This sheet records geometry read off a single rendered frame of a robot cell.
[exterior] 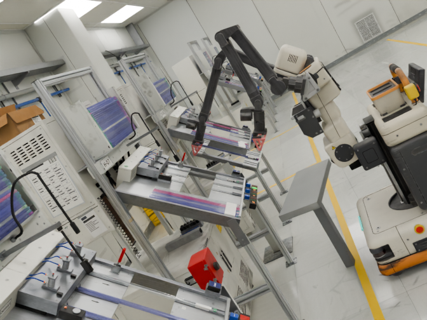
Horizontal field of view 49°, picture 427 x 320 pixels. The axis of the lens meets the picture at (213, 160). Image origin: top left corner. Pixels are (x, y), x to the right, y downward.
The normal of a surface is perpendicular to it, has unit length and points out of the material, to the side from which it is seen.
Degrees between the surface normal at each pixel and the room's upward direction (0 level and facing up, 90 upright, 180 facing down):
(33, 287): 47
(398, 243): 90
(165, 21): 90
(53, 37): 90
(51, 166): 88
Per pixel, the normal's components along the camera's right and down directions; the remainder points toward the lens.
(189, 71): -0.11, 0.28
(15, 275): 0.27, -0.91
